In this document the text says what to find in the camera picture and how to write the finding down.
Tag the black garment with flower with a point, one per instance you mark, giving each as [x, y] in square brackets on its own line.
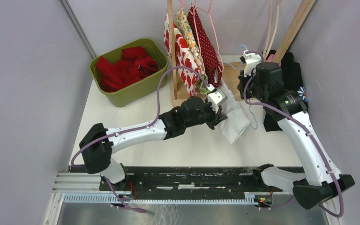
[292, 77]

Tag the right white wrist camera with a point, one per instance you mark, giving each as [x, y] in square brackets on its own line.
[250, 58]

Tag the white garment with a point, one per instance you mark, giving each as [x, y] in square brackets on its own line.
[237, 120]

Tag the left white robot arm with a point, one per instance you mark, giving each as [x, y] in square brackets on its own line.
[100, 143]

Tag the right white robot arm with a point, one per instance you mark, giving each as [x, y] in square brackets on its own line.
[321, 180]

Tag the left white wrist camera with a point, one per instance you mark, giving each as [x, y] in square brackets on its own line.
[216, 98]

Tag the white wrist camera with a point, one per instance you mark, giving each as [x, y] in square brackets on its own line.
[216, 98]
[250, 58]

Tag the yellow floral print garment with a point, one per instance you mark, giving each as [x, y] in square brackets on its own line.
[182, 22]

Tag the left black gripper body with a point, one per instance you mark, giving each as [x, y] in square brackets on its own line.
[208, 116]

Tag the red poppy print garment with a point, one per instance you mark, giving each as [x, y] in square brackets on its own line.
[184, 57]

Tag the dark red polka-dot garment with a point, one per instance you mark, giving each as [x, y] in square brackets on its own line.
[212, 66]

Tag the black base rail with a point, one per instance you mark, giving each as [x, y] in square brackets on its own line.
[192, 183]

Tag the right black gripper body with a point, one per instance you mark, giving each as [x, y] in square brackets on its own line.
[255, 90]

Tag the cream plastic hanger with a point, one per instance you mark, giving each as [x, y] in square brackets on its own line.
[273, 20]

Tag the white slotted cable duct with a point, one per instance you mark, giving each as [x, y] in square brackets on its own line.
[110, 198]

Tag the wooden clothes rack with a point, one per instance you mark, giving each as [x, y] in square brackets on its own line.
[230, 77]

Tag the green plastic basket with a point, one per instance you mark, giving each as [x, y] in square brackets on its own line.
[141, 88]

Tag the red skirt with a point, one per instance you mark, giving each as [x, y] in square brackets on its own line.
[135, 64]

